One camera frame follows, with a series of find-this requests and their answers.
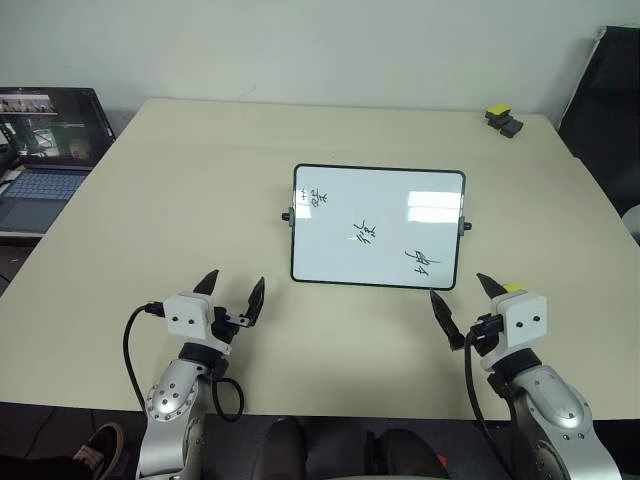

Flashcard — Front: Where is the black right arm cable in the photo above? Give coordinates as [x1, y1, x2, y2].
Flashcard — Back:
[463, 313, 522, 480]

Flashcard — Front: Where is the black office chair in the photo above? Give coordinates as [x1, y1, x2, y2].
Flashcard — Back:
[557, 24, 640, 211]

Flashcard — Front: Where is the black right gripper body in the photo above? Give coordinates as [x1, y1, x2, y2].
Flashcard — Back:
[469, 322, 501, 357]

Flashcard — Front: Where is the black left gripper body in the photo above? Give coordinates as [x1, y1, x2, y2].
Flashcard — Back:
[208, 305, 251, 347]

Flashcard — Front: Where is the brown shoe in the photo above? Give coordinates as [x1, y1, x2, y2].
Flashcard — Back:
[72, 422, 126, 479]

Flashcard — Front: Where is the yellow topped black eraser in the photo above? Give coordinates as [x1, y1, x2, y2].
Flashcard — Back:
[483, 102, 514, 124]

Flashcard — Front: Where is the white rounded object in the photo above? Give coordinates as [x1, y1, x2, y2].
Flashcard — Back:
[621, 202, 640, 246]

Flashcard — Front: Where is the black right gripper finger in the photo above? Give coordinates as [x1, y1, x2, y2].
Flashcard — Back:
[475, 272, 506, 302]
[430, 289, 465, 352]

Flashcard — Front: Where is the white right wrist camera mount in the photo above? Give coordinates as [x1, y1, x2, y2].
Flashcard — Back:
[480, 289, 549, 371]

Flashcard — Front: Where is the black framed whiteboard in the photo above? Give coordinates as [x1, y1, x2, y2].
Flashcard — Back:
[280, 163, 474, 291]

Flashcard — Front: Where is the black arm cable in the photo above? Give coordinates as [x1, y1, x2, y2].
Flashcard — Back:
[122, 301, 246, 422]
[463, 313, 522, 480]

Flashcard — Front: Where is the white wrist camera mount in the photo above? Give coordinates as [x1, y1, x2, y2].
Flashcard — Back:
[162, 292, 234, 357]
[480, 289, 549, 371]

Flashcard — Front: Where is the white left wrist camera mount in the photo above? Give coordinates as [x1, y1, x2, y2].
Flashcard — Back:
[162, 292, 234, 357]

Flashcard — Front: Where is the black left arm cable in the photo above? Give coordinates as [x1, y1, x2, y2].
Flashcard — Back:
[122, 301, 246, 422]

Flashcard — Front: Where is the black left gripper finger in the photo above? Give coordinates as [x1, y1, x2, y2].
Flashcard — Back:
[241, 276, 267, 329]
[192, 269, 222, 298]

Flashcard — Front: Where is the open grey laptop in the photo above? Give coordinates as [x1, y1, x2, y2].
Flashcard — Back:
[0, 87, 117, 237]

